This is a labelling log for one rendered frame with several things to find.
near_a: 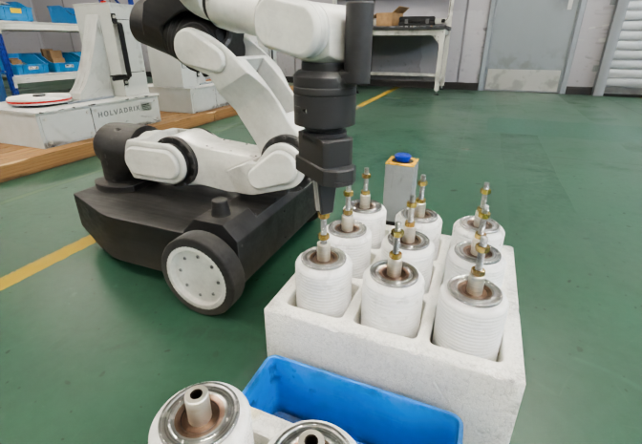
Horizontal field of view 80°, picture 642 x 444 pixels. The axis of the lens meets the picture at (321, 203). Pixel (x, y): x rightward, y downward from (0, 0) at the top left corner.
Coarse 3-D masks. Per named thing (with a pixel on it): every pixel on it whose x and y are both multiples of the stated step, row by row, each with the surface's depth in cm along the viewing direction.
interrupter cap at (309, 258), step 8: (312, 248) 66; (336, 248) 66; (304, 256) 64; (312, 256) 64; (336, 256) 64; (344, 256) 64; (304, 264) 62; (312, 264) 61; (320, 264) 61; (328, 264) 61; (336, 264) 61
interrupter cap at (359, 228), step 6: (336, 222) 76; (354, 222) 75; (360, 222) 75; (330, 228) 73; (336, 228) 73; (354, 228) 74; (360, 228) 73; (366, 228) 73; (336, 234) 71; (342, 234) 71; (348, 234) 71; (354, 234) 71; (360, 234) 71
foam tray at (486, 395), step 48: (288, 288) 68; (432, 288) 68; (288, 336) 63; (336, 336) 59; (384, 336) 57; (432, 336) 66; (384, 384) 58; (432, 384) 55; (480, 384) 52; (480, 432) 54
